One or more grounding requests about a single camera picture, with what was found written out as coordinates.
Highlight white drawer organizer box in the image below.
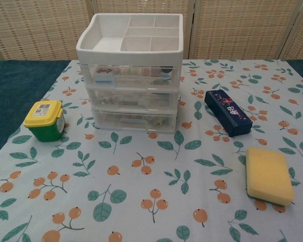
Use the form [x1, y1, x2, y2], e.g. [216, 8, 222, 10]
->
[75, 13, 184, 132]

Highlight white blue eraser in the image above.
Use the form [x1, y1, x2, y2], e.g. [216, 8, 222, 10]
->
[94, 67, 116, 83]

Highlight floral fruit print tablecloth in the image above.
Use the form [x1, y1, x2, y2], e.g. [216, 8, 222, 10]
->
[0, 59, 303, 242]

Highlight dark blue patterned case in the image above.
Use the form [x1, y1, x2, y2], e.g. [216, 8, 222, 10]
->
[204, 90, 253, 138]

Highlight clear low drawer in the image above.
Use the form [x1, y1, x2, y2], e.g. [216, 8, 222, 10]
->
[93, 109, 176, 132]

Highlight yellow small box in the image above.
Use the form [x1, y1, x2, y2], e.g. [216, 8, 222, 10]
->
[24, 100, 66, 142]

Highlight yellow sponge green backing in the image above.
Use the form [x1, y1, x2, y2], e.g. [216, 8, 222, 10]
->
[245, 147, 295, 207]

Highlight woven bamboo folding screen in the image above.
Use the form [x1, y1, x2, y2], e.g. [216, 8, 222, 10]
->
[0, 0, 303, 61]

